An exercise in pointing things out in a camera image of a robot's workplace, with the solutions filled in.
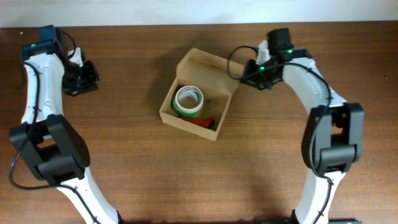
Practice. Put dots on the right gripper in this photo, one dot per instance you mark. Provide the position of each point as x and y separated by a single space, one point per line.
254 82

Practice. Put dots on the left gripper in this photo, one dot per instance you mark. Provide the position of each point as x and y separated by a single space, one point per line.
91 84

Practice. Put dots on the brown cardboard box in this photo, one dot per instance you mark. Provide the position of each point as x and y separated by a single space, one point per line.
201 89

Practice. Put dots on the orange utility knife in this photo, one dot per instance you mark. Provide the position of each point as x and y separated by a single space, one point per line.
202 122

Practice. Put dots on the beige masking tape roll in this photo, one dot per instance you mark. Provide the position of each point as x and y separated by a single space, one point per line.
188 98

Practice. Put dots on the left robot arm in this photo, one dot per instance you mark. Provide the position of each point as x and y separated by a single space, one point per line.
48 144

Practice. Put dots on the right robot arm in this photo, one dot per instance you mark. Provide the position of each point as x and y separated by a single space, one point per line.
333 137

